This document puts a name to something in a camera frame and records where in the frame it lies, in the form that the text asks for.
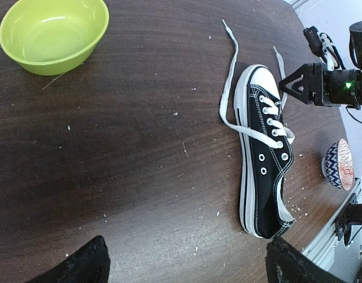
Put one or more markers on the red white patterned bowl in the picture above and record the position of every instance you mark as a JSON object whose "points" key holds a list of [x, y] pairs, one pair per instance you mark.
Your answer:
{"points": [[337, 165]]}

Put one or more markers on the black white canvas sneaker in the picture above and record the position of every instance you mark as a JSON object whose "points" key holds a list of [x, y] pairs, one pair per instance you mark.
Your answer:
{"points": [[261, 209]]}

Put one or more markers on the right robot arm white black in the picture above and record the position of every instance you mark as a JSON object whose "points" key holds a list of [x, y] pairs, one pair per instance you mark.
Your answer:
{"points": [[355, 49]]}

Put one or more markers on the green plastic bowl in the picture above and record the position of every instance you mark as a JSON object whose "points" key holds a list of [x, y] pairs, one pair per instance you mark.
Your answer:
{"points": [[52, 37]]}

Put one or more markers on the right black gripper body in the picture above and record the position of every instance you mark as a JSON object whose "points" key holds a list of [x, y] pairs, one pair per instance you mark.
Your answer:
{"points": [[331, 88]]}

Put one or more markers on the aluminium front rail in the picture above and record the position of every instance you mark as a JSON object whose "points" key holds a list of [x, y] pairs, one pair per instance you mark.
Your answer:
{"points": [[332, 254]]}

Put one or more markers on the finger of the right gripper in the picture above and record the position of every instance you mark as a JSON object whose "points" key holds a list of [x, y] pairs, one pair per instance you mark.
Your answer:
{"points": [[298, 83]]}

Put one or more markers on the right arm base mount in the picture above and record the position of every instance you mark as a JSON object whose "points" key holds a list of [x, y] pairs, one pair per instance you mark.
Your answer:
{"points": [[350, 216]]}

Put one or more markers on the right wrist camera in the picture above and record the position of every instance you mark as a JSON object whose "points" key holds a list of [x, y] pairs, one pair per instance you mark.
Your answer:
{"points": [[322, 46]]}

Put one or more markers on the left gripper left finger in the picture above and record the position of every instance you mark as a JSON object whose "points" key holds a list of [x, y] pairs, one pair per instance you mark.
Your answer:
{"points": [[90, 263]]}

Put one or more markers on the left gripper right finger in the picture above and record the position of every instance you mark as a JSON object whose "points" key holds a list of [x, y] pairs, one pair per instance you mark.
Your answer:
{"points": [[284, 263]]}

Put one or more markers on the white shoelace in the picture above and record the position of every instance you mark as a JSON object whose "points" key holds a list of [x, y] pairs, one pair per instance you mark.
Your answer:
{"points": [[260, 79]]}

